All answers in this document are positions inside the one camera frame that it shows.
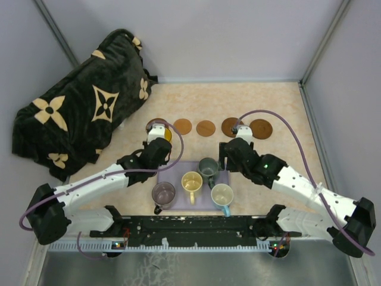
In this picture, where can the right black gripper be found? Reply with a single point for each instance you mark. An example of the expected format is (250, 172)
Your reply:
(222, 155)

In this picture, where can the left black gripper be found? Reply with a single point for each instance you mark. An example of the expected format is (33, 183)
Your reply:
(145, 145)

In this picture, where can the yellow glass mug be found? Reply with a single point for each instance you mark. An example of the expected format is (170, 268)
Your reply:
(167, 134)

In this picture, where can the dark brown coaster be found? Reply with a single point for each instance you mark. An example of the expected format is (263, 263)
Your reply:
(227, 126)
(150, 124)
(261, 129)

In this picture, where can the light brown coaster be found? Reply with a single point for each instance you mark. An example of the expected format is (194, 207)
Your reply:
(184, 126)
(205, 128)

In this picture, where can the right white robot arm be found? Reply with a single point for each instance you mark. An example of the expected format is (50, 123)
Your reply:
(346, 222)

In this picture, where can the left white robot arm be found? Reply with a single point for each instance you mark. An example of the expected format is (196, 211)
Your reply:
(56, 212)

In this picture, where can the grey ceramic mug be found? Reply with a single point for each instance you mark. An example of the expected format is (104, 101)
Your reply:
(209, 169)

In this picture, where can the purple glass mug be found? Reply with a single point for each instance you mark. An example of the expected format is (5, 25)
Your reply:
(163, 195)

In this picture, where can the cream yellow mug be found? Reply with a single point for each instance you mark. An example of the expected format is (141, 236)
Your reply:
(191, 183)

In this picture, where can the lavender plastic tray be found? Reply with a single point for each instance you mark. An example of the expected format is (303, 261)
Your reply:
(181, 201)

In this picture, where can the black floral plush blanket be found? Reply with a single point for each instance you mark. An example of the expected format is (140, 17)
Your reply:
(71, 124)

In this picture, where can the white mug blue handle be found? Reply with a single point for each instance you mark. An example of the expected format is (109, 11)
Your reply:
(222, 196)

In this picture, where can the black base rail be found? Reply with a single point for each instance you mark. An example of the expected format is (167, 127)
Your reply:
(188, 231)

